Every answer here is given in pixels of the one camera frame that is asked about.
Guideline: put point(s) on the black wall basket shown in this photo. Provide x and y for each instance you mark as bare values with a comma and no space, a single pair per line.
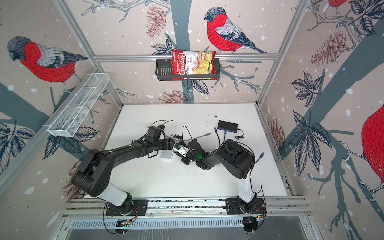
164,72

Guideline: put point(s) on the white small switch box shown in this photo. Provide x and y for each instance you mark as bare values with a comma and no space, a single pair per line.
167,155

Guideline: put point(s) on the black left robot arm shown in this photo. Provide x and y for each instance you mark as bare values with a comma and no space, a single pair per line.
93,174

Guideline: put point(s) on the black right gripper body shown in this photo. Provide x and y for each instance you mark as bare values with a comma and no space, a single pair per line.
189,157

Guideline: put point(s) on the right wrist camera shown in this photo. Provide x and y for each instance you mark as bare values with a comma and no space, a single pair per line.
181,149

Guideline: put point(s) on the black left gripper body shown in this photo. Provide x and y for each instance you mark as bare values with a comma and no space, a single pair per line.
165,144

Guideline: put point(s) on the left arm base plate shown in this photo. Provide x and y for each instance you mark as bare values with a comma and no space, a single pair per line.
129,208

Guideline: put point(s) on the black network switch box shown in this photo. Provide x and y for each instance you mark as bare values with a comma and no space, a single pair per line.
227,126

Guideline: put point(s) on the red cassava chips bag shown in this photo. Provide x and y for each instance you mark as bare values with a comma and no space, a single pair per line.
189,63

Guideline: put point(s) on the white wire mesh shelf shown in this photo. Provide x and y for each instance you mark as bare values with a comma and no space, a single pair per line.
81,101

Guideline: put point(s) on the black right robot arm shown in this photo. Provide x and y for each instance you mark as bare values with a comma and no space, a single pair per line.
238,160

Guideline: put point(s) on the black power adapter with cord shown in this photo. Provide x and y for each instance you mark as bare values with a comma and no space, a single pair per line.
177,139

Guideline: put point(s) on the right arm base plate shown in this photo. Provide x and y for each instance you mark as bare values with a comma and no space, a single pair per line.
236,206

